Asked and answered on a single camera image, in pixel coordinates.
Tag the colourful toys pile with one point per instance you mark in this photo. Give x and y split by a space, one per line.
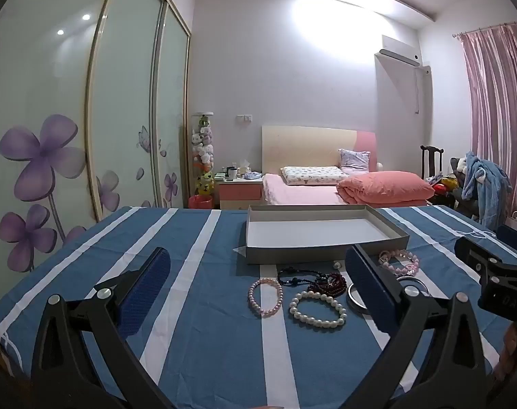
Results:
444 184

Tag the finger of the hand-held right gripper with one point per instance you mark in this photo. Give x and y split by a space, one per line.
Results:
514 236
476 251

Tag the coral folded quilt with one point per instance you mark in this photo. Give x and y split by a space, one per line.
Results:
382 187

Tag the red bin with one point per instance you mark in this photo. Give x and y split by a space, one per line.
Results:
200 201

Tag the purple pillow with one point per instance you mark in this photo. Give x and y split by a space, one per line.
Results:
354 162

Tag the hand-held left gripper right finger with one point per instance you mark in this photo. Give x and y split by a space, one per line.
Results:
363 277

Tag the white air conditioner pipe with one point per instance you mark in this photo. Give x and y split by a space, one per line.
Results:
417 89

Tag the beige and pink headboard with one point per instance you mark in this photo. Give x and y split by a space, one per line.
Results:
301 149

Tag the dark wooden chair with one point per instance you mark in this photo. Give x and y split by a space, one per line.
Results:
431 162

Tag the white patterned pillow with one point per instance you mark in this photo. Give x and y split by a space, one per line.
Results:
314 175

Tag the blue plush robe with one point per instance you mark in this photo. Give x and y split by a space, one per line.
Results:
486 187

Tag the light blue cloth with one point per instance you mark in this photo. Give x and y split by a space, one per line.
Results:
253 175

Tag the bed with pink sheet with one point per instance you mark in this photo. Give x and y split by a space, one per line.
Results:
297 194

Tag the pink and white nightstand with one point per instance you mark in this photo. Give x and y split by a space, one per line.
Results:
239 191

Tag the curtain rod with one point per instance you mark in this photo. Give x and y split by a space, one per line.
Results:
467 33

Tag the white mug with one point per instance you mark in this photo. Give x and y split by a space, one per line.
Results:
233 173

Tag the blue striped tablecloth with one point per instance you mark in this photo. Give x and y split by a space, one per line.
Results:
199 289

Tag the shallow grey cardboard box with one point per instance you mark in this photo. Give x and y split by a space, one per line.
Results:
318 256

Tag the flower print sliding wardrobe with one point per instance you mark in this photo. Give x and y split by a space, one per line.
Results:
49 93

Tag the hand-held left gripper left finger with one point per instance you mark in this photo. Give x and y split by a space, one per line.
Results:
150 283

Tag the tissue box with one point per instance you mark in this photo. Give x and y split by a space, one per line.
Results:
244 166

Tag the person's right hand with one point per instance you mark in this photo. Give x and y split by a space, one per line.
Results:
516 349

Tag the pink curtain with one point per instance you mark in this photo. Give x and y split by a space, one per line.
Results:
497 115

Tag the white air conditioner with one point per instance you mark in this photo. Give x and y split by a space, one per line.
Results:
397 49

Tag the silver bangle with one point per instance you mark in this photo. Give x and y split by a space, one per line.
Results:
412 279
353 298

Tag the clear tube of plush toys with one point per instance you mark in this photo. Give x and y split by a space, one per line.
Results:
203 153

